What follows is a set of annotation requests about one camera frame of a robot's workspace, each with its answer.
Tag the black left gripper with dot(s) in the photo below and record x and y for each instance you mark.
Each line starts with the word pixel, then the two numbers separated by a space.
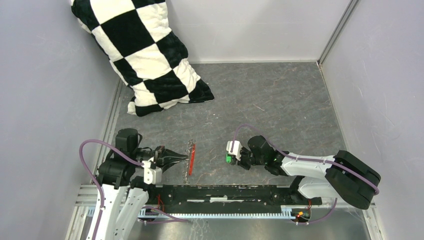
pixel 161 152

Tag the small green object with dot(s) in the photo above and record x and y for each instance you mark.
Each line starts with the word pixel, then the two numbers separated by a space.
pixel 228 158

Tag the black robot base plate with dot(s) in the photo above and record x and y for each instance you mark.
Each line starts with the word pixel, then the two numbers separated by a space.
pixel 227 199

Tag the metal key holder red handle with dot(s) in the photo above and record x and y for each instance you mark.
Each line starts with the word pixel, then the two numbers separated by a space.
pixel 191 151

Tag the aluminium frame rail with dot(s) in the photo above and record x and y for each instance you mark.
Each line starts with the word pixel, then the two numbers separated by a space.
pixel 286 211

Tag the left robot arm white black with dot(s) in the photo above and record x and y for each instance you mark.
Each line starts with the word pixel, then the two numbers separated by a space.
pixel 125 182

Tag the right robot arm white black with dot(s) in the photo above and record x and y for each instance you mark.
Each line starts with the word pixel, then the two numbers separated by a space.
pixel 342 176

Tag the black white checkered pillow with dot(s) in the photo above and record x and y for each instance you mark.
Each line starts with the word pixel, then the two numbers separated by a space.
pixel 145 53

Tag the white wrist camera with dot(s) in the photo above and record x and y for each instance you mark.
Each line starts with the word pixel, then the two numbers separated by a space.
pixel 152 174
pixel 234 148

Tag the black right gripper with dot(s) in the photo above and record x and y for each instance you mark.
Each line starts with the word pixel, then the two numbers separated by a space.
pixel 241 162

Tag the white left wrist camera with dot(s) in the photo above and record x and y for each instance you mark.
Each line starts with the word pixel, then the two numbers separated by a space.
pixel 152 174

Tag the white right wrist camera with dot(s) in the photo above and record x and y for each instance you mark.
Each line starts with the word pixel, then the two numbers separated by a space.
pixel 234 148

